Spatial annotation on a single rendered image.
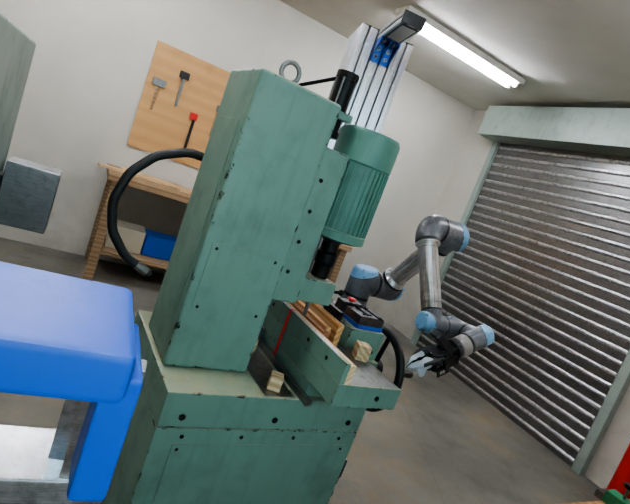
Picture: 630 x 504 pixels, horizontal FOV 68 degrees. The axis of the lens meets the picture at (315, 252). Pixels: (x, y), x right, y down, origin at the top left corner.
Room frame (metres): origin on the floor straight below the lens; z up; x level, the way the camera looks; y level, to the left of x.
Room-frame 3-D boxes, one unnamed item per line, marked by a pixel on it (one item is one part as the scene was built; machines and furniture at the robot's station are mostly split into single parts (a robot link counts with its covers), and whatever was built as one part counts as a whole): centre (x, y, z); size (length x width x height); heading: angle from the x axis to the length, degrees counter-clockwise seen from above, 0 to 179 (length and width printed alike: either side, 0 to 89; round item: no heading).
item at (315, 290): (1.34, -0.02, 1.03); 0.14 x 0.07 x 0.09; 123
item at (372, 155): (1.35, -0.03, 1.35); 0.18 x 0.18 x 0.31
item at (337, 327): (1.40, -0.09, 0.94); 0.22 x 0.02 x 0.07; 33
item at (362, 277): (2.09, -0.25, 0.98); 0.13 x 0.12 x 0.14; 119
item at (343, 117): (1.27, 0.08, 1.53); 0.08 x 0.08 x 0.17; 33
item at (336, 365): (1.32, -0.01, 0.93); 0.60 x 0.02 x 0.06; 33
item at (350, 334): (1.45, -0.20, 0.91); 0.15 x 0.14 x 0.09; 33
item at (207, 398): (1.28, 0.07, 0.76); 0.57 x 0.45 x 0.09; 123
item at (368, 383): (1.40, -0.13, 0.87); 0.61 x 0.30 x 0.06; 33
